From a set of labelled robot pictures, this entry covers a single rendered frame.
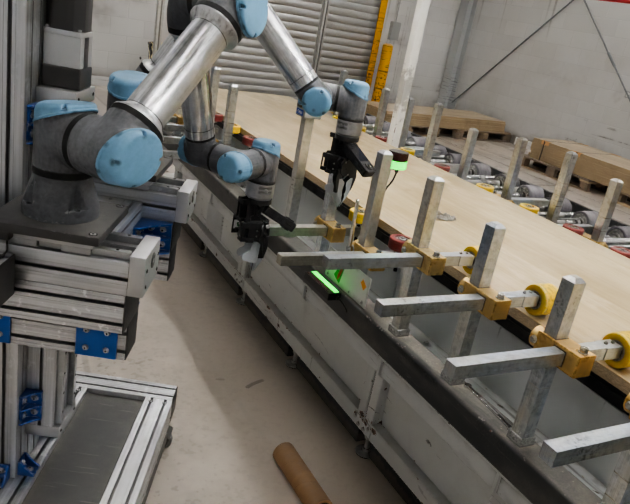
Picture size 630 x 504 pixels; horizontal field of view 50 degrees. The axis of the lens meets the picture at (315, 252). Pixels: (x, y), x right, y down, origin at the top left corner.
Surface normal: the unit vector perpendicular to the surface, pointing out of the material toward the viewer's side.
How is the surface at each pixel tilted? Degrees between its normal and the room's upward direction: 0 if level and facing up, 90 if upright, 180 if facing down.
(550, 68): 90
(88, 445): 0
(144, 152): 95
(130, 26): 90
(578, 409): 90
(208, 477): 0
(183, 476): 0
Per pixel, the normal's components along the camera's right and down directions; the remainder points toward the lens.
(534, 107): -0.85, 0.04
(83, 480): 0.18, -0.92
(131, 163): 0.78, 0.42
